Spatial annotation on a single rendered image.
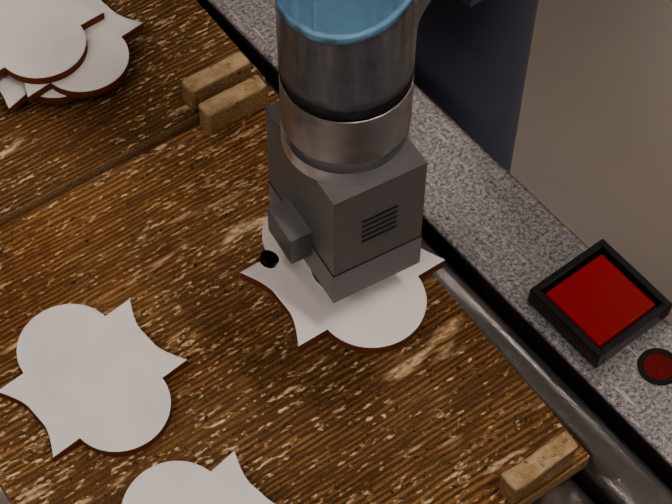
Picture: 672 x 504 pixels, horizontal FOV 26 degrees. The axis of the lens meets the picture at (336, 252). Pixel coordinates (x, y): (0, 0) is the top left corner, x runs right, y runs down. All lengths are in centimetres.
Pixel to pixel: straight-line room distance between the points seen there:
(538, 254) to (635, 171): 124
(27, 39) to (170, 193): 18
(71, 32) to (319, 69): 49
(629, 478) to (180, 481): 31
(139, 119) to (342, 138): 43
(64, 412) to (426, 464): 26
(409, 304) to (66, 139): 37
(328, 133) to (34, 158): 44
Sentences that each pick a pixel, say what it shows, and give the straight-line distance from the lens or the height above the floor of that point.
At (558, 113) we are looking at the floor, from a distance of 243.
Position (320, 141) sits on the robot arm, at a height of 123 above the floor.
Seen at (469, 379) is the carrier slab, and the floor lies 94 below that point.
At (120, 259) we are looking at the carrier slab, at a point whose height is 94.
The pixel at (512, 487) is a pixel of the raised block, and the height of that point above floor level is 96.
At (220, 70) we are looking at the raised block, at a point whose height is 96.
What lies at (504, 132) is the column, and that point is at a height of 50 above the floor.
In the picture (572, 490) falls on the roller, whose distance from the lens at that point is 105.
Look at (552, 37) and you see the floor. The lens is 254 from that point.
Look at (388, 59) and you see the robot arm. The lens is 76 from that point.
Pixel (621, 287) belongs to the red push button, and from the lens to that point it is 112.
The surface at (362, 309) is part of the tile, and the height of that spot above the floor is 105.
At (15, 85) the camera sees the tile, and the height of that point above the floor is 95.
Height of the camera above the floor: 186
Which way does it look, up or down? 56 degrees down
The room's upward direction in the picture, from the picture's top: straight up
